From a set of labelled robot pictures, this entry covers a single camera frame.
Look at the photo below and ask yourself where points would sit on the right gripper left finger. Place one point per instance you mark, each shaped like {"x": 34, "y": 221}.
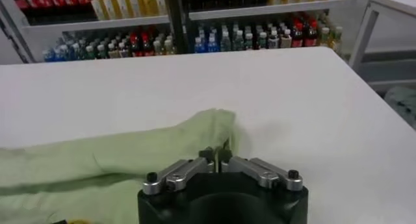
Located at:
{"x": 182, "y": 175}

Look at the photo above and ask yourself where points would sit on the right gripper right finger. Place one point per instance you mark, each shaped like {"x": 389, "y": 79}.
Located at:
{"x": 263, "y": 175}

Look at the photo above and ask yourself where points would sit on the light green t-shirt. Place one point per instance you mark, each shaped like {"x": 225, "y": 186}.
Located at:
{"x": 97, "y": 167}

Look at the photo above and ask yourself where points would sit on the small blue water bottle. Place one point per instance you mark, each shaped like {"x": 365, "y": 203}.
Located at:
{"x": 48, "y": 56}
{"x": 199, "y": 46}
{"x": 212, "y": 45}
{"x": 61, "y": 54}

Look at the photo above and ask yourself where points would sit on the small red cap cola bottle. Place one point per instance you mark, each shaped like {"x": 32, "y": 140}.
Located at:
{"x": 297, "y": 39}
{"x": 134, "y": 48}
{"x": 311, "y": 38}
{"x": 146, "y": 47}

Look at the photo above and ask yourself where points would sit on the white metal shelf board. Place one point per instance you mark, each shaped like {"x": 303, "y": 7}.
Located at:
{"x": 97, "y": 24}
{"x": 276, "y": 10}

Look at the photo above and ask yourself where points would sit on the glass cabinet door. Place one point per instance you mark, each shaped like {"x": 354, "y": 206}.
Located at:
{"x": 13, "y": 40}

